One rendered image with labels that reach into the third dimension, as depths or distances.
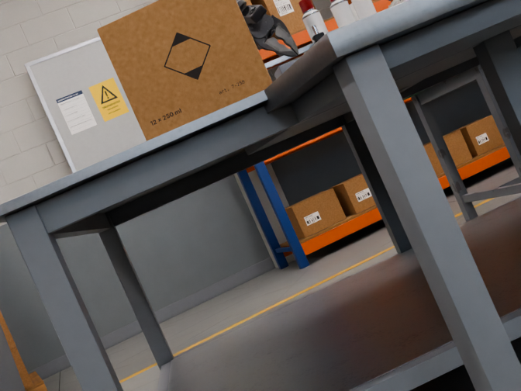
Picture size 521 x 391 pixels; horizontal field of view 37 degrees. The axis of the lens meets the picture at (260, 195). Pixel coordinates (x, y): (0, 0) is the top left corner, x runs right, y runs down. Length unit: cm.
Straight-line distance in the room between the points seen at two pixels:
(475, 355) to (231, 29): 87
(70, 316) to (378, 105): 71
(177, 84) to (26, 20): 495
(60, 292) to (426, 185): 72
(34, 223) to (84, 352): 26
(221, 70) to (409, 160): 63
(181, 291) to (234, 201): 85
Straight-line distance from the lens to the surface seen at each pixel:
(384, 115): 119
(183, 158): 152
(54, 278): 153
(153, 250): 634
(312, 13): 220
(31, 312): 631
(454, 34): 131
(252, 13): 208
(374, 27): 119
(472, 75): 367
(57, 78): 636
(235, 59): 171
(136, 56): 174
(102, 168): 149
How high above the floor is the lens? 67
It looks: 1 degrees down
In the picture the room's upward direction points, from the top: 24 degrees counter-clockwise
